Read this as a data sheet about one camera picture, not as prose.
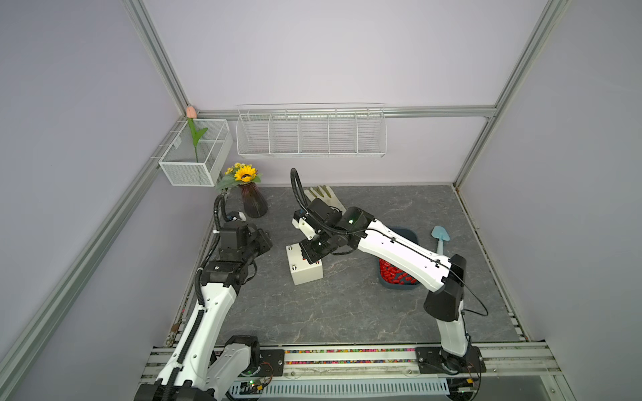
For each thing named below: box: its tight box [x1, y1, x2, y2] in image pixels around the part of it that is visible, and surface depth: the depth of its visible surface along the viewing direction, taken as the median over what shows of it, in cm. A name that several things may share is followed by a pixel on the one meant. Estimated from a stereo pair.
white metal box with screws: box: [285, 243, 324, 286], surface depth 85 cm
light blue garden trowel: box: [430, 225, 451, 255], surface depth 103 cm
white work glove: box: [303, 184, 347, 214], surface depth 118 cm
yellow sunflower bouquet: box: [215, 162, 263, 191], surface depth 93 cm
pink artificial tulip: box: [185, 105, 209, 163], surface depth 91 cm
